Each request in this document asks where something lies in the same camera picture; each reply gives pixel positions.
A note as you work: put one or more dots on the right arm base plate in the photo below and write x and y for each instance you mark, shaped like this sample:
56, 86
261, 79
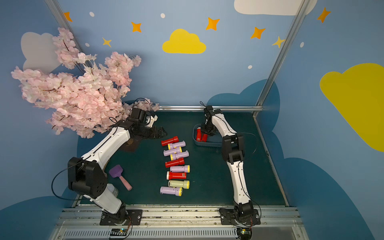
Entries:
228, 217

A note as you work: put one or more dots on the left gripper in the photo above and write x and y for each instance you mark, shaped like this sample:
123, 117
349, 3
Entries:
156, 132

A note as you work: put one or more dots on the purple flashlight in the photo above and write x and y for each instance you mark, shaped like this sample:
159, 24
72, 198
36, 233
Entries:
176, 156
180, 169
176, 191
176, 145
172, 151

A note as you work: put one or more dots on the pink cherry blossom tree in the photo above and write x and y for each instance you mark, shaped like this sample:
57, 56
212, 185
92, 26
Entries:
88, 103

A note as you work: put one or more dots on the silver tin can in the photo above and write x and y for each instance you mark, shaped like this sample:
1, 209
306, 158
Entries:
113, 189

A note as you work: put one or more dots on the purple pink spatula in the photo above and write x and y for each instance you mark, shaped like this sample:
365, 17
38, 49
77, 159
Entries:
116, 172

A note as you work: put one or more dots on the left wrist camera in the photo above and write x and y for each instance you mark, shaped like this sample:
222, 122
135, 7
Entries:
151, 120

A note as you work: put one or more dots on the orange flashlight white head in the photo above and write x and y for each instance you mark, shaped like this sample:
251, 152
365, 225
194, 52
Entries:
176, 176

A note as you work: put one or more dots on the large red flashlight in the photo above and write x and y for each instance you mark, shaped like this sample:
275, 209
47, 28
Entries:
204, 137

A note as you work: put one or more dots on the cream yellow flashlight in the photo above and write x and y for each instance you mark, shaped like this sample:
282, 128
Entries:
179, 184

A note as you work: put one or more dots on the red flashlight upper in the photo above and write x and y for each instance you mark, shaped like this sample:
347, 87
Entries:
170, 141

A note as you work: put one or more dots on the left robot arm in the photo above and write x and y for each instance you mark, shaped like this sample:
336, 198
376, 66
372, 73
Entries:
87, 177

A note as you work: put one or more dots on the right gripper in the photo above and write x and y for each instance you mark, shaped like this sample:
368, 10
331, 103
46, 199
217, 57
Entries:
204, 132

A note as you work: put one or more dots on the clear blue storage box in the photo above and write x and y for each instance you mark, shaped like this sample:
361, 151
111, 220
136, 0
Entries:
214, 141

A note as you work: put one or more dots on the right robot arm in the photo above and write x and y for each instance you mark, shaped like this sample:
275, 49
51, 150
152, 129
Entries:
233, 153

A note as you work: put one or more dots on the red flashlight white head top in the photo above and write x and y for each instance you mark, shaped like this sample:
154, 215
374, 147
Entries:
199, 135

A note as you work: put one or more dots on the red flashlight middle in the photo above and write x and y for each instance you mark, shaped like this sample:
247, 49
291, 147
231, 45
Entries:
177, 162

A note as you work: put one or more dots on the purple flashlight bottom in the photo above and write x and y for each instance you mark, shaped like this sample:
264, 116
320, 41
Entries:
176, 191

